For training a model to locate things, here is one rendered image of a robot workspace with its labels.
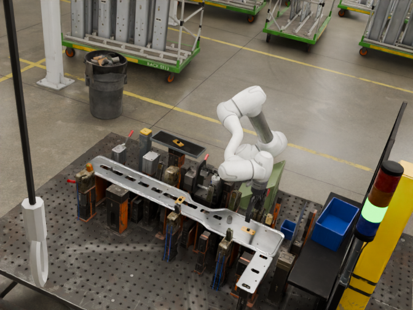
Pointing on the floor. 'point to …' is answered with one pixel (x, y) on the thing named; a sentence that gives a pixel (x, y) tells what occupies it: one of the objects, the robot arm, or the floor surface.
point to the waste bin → (105, 82)
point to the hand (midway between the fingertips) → (252, 213)
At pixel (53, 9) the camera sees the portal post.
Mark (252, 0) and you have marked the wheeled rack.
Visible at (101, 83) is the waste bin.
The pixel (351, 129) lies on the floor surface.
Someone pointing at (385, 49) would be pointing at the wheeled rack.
